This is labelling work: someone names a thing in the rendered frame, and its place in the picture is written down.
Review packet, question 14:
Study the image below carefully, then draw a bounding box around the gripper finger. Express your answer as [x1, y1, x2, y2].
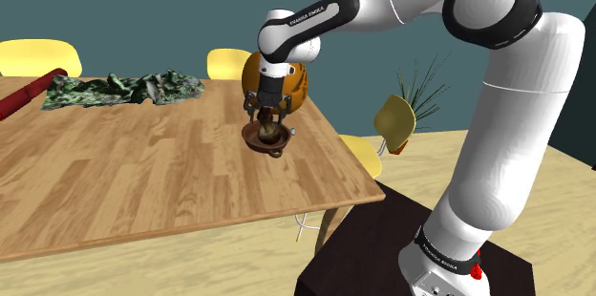
[277, 94, 293, 127]
[244, 90, 262, 123]

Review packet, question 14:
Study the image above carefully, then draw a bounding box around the orange ball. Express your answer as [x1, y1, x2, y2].
[240, 51, 309, 116]

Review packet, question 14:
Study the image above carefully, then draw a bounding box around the olive brown round object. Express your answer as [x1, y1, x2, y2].
[258, 122, 283, 144]

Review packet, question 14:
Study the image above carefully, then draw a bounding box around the yellow chair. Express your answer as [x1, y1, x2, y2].
[293, 94, 417, 243]
[0, 38, 83, 78]
[205, 48, 253, 81]

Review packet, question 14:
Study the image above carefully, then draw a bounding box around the wooden table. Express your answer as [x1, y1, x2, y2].
[0, 75, 387, 264]

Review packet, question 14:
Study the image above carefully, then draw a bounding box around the green crumpled cloth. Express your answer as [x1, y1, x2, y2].
[40, 69, 206, 112]

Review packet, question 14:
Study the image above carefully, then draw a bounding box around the green spiky plant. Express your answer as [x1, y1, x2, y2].
[395, 52, 452, 125]

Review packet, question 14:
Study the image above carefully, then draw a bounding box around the dark robot stand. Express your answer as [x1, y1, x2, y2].
[293, 180, 537, 296]

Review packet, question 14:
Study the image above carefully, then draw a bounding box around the red cylinder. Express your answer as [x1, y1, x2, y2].
[0, 67, 69, 122]

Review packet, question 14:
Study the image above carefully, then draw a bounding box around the brown bowl with handles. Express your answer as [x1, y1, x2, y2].
[240, 119, 297, 159]

